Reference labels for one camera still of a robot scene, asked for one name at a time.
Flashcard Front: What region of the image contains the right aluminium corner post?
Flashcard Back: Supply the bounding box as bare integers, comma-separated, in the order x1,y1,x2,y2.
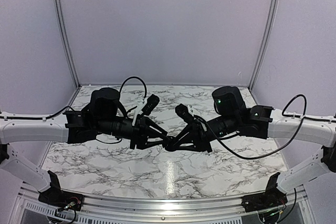
248,0,279,92

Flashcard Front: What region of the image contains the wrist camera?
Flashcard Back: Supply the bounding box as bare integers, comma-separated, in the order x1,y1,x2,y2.
132,94,160,126
175,104,201,124

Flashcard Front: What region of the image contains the round black charging case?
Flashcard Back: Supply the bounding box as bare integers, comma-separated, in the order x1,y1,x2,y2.
162,136,175,150

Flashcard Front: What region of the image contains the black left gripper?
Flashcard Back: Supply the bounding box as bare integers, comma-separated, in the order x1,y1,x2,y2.
96,115,169,150

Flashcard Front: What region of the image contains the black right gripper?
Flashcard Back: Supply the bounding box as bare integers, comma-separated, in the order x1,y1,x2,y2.
172,113,240,154

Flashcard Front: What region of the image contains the aluminium front rail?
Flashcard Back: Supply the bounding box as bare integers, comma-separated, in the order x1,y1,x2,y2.
9,184,316,223

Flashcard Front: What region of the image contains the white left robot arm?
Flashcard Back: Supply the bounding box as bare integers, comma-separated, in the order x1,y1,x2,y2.
1,88,169,206

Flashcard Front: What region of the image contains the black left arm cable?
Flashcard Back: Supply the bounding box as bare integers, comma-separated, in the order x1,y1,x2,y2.
0,76,148,143

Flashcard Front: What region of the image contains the aluminium corner post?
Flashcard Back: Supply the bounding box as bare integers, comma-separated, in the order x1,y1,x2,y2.
54,0,81,89
248,0,279,92

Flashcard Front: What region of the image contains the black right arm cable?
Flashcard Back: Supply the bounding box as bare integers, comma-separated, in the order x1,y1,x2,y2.
199,93,336,161

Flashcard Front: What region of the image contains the left aluminium corner post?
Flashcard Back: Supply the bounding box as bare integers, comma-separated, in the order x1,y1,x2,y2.
54,0,81,89

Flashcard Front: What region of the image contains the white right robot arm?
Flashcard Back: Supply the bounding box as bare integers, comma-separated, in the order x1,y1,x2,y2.
166,86,335,207

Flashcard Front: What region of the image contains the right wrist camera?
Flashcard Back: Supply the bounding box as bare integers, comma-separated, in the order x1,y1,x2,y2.
175,104,201,124

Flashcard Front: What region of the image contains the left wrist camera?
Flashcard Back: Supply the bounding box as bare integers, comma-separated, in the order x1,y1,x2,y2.
132,94,160,126

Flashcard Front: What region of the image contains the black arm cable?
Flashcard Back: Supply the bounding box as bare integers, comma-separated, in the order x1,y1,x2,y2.
0,76,148,143
199,93,336,161

